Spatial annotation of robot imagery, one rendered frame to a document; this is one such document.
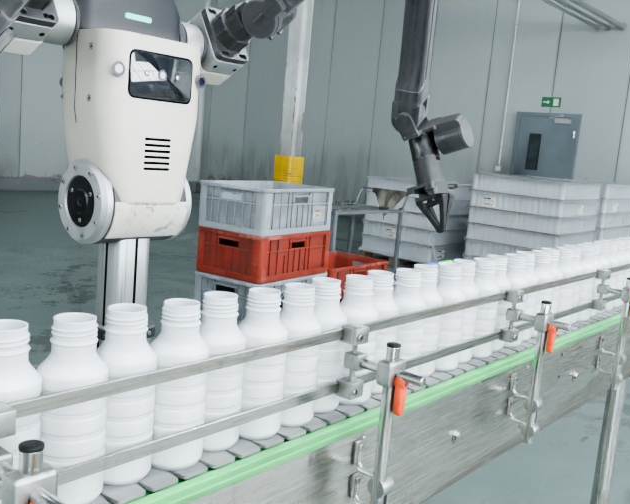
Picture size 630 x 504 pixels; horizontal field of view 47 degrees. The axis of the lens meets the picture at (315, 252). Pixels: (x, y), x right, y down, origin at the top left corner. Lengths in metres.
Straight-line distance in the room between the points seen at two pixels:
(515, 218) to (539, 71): 4.75
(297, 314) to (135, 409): 0.24
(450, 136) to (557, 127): 10.26
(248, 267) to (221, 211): 0.30
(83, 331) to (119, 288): 0.81
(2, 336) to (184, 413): 0.20
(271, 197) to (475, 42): 9.48
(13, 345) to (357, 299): 0.46
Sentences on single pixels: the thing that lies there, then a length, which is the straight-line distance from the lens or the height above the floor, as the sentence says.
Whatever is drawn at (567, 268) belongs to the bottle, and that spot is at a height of 1.13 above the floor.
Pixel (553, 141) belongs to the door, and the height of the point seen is 1.68.
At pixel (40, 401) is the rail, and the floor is 1.11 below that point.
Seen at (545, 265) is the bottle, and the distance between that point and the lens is 1.45.
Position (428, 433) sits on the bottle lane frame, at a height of 0.93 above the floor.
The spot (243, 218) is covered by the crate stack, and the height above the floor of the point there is 0.96.
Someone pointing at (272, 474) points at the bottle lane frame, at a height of 0.97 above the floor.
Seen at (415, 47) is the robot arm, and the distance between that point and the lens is 1.43.
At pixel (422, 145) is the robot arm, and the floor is 1.35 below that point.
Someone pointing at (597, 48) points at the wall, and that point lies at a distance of 11.72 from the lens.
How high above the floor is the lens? 1.33
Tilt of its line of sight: 9 degrees down
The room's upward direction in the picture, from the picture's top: 5 degrees clockwise
